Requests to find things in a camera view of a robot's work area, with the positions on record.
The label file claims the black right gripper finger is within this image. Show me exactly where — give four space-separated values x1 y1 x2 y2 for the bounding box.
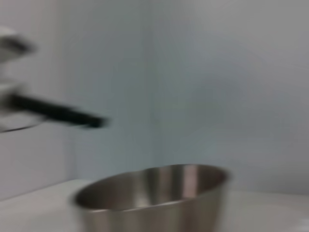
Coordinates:
8 93 111 129

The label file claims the stainless steel mixing bowl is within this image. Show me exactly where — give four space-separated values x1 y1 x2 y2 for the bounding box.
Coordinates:
73 164 234 232

